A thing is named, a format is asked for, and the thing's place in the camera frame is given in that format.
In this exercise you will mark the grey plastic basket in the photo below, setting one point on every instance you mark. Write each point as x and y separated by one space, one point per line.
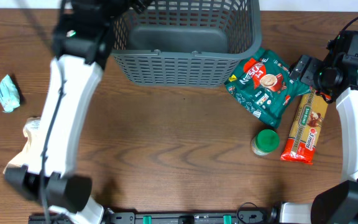
186 43

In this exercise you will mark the green lid jar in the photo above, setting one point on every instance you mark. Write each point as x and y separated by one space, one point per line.
265 142

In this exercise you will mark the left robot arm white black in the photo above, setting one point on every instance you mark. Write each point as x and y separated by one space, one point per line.
82 43

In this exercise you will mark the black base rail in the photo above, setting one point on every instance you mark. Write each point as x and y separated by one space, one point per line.
248 215

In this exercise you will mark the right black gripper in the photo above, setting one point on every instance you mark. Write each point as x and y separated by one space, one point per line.
306 77

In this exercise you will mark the spaghetti pasta packet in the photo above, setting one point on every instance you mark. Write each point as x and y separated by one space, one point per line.
305 130

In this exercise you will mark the small teal tissue packet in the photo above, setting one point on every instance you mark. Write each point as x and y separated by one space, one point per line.
9 95

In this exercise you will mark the green Nescafe coffee bag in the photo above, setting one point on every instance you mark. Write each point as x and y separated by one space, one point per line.
262 85

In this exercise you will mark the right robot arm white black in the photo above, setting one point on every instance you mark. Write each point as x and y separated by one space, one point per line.
336 78

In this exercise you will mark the beige clear plastic bag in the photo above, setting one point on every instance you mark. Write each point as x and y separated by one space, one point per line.
30 132

